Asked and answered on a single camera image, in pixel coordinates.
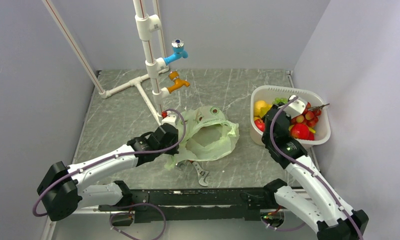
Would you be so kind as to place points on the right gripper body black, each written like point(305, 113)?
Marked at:
point(265, 138)

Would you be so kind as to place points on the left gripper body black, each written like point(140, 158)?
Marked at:
point(173, 143)

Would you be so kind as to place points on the red grape bunch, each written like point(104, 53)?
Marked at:
point(310, 116)

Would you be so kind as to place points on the green fake fruit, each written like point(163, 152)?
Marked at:
point(280, 101)

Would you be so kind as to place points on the pale green plastic bag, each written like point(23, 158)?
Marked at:
point(209, 136)

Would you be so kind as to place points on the yellow star fruit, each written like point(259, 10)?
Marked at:
point(263, 111)

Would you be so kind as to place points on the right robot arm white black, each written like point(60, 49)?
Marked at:
point(326, 213)

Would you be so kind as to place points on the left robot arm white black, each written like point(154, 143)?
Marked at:
point(64, 189)

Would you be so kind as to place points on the red apple in basket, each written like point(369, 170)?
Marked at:
point(299, 131)

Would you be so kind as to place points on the silver combination wrench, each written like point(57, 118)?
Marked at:
point(182, 165)

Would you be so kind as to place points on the yellow lemon upper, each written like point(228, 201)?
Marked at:
point(258, 106)

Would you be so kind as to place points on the orange faucet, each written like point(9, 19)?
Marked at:
point(178, 82)

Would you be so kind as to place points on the blue faucet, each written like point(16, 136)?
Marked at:
point(178, 51)

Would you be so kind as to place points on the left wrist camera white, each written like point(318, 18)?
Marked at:
point(169, 118)

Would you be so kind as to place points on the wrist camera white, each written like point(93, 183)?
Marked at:
point(169, 118)
point(295, 106)

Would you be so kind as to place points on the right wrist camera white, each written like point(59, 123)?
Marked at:
point(295, 106)

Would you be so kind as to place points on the red handled adjustable wrench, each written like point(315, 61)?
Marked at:
point(201, 173)

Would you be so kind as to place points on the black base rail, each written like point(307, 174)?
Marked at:
point(148, 205)

